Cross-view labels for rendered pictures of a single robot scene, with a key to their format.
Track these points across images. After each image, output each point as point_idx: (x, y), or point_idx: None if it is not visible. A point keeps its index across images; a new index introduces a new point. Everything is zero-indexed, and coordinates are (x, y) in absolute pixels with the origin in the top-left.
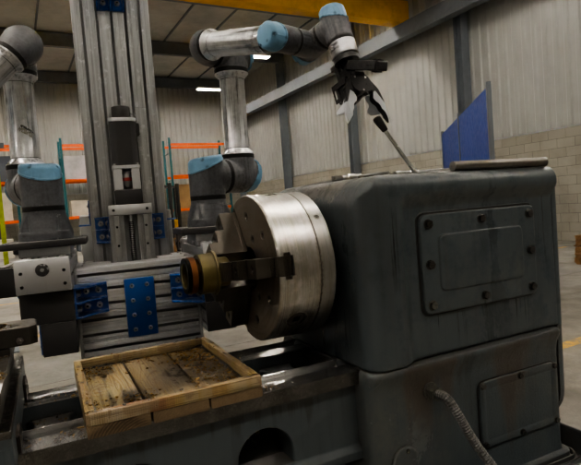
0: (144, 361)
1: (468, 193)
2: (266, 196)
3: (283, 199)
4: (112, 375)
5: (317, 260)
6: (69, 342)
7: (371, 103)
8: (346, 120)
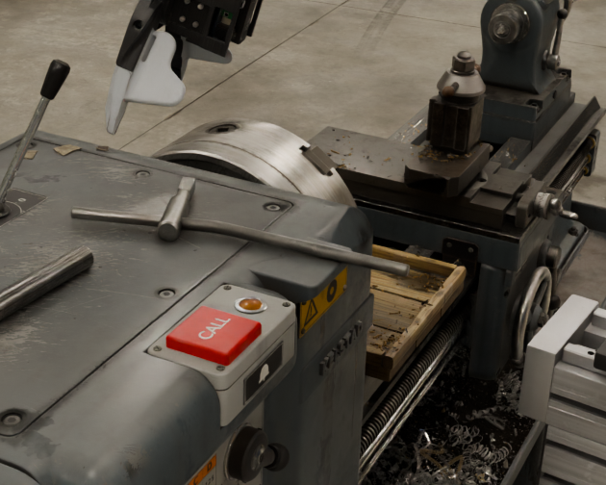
0: (405, 312)
1: None
2: (212, 125)
3: (186, 136)
4: (385, 280)
5: None
6: None
7: (159, 62)
8: (184, 74)
